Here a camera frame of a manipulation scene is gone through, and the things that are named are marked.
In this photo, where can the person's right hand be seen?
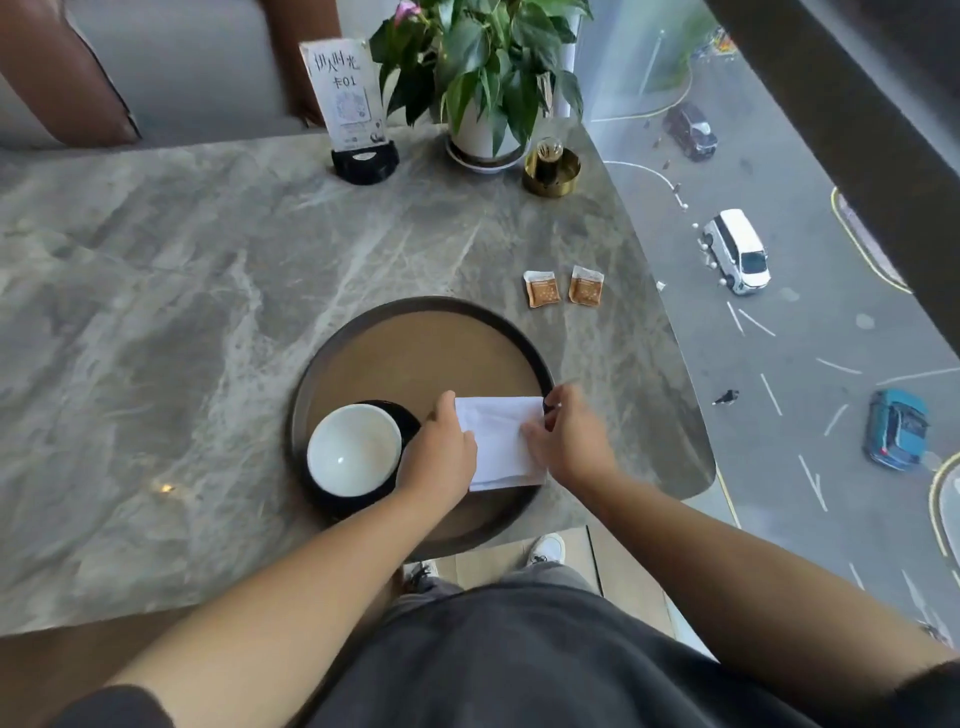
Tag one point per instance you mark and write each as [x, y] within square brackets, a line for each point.
[577, 442]

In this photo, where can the person's left hand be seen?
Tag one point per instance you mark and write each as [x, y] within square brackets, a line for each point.
[436, 463]

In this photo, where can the person's right thumb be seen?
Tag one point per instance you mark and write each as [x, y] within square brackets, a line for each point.
[536, 435]

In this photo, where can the person's left fingers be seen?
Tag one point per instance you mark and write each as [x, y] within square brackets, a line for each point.
[444, 412]

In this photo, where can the white paper napkin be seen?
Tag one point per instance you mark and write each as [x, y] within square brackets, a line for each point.
[499, 442]

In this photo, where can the person's right forearm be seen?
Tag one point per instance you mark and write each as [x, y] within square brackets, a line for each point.
[735, 585]

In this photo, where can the person's left forearm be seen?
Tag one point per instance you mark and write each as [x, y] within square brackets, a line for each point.
[300, 600]

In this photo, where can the black saucer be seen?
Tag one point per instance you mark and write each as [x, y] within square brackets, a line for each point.
[409, 424]

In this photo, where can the round brown tray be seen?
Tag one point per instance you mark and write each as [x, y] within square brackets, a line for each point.
[427, 352]

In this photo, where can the white ceramic cup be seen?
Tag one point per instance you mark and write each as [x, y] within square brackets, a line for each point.
[351, 450]

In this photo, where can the white shoe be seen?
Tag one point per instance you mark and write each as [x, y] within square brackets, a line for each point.
[420, 576]
[547, 549]

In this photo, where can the grey trousers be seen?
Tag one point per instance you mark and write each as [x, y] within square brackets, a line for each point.
[551, 574]

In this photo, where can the orange sugar packet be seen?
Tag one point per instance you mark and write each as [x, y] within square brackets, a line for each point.
[586, 286]
[541, 289]

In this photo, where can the dark grey shirt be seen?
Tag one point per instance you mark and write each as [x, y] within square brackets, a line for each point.
[540, 667]

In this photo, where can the white plant pot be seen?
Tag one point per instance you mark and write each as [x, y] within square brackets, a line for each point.
[476, 142]

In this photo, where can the white van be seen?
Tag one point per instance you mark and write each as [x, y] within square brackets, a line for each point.
[739, 251]

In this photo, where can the white table sign black base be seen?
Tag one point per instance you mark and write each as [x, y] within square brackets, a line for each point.
[346, 97]

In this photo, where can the dark parked car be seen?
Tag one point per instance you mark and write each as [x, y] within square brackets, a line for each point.
[691, 131]

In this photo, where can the blue car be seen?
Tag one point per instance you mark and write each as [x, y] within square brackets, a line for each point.
[894, 431]

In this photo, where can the green leafy plant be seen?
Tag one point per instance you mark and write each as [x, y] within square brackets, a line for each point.
[480, 52]

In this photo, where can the brown leather seat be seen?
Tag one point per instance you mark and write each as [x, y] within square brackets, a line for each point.
[60, 67]

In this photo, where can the dark window frame beam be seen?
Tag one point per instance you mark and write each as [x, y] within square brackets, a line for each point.
[862, 112]

